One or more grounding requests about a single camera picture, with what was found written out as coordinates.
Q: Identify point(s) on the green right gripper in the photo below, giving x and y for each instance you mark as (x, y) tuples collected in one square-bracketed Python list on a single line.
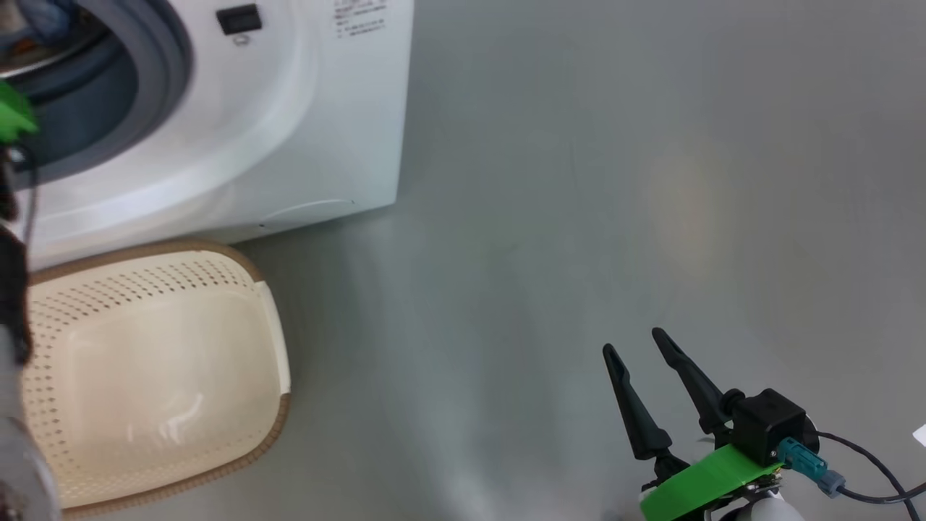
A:
[(702, 485)]

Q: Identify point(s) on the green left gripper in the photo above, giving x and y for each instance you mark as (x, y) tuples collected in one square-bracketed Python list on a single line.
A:
[(13, 116)]

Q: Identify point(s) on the blue bear print garment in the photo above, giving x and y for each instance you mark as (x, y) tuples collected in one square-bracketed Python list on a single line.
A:
[(40, 22)]

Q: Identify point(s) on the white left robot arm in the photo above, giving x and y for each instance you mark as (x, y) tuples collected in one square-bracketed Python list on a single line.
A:
[(14, 325)]

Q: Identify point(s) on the black door lock slot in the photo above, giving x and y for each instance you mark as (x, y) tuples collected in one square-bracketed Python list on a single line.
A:
[(239, 19)]

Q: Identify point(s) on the white front-load washing machine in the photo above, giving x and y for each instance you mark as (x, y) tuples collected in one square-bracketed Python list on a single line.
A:
[(289, 130)]

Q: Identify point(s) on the small white floor scrap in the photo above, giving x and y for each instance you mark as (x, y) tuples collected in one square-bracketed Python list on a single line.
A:
[(920, 435)]

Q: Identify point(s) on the cream perforated laundry basket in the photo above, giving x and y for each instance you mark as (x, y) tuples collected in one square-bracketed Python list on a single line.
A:
[(159, 376)]

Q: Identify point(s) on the round white filter cover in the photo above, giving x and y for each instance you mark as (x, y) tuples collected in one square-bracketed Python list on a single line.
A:
[(307, 211)]

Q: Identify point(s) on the small printed text sticker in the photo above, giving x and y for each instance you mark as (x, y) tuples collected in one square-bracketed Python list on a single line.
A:
[(359, 16)]

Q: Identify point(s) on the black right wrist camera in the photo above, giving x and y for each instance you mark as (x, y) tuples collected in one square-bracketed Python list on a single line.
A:
[(767, 427)]

